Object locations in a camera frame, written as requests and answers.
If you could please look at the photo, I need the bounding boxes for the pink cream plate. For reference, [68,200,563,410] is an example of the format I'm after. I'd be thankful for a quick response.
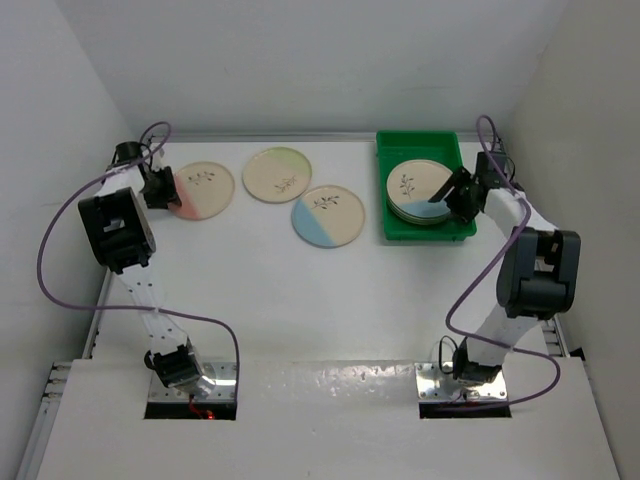
[390,209,451,226]
[169,162,235,221]

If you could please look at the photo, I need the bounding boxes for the blue cream plate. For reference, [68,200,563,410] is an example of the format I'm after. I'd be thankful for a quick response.
[291,185,366,249]
[386,159,452,218]

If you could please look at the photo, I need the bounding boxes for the yellow cream plate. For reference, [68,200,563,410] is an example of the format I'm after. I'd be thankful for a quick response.
[388,204,451,223]

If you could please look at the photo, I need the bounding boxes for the pink cream plate front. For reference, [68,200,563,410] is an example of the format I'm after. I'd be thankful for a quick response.
[390,209,451,226]

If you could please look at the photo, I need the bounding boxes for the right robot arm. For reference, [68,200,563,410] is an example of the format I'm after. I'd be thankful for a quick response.
[430,152,581,385]

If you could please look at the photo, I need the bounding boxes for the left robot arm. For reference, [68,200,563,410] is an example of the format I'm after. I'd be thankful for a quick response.
[78,141,207,397]

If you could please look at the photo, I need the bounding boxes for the green plastic bin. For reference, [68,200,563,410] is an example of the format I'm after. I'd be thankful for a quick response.
[376,130,477,242]

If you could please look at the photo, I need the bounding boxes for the green cream plate rear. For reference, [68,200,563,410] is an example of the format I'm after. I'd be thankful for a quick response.
[242,147,313,204]

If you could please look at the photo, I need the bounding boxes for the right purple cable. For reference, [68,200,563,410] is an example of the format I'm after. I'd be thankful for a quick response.
[444,114,561,413]

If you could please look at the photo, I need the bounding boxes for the purple cable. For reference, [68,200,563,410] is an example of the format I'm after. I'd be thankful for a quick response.
[444,114,561,413]
[35,121,241,396]

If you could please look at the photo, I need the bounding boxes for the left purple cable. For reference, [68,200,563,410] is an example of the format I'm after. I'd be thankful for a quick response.
[35,121,241,396]

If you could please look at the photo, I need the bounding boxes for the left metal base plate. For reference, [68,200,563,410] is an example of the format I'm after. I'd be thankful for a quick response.
[147,358,237,403]

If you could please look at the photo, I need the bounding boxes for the metal base plate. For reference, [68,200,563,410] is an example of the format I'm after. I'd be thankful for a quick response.
[414,362,508,405]
[147,358,237,403]

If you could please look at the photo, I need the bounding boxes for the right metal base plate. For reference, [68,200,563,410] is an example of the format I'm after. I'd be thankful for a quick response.
[414,362,508,405]

